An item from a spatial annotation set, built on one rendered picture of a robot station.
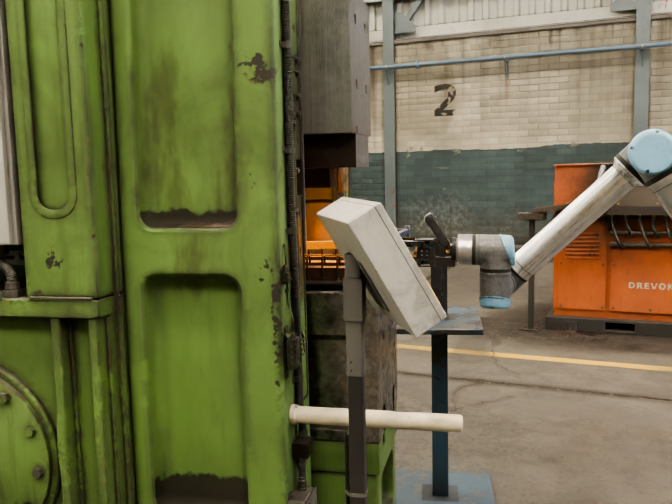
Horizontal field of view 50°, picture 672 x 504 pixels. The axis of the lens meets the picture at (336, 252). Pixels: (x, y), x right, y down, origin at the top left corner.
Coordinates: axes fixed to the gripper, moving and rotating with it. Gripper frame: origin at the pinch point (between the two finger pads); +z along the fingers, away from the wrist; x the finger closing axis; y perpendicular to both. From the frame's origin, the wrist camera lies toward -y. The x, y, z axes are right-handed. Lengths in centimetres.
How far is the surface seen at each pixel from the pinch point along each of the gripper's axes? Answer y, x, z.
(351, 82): -45.5, -17.5, 8.0
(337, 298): 15.1, -15.9, 12.9
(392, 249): -6, -73, -11
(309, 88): -44, -18, 20
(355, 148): -27.7, -12.7, 7.9
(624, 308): 82, 339, -125
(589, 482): 103, 74, -69
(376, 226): -10, -74, -8
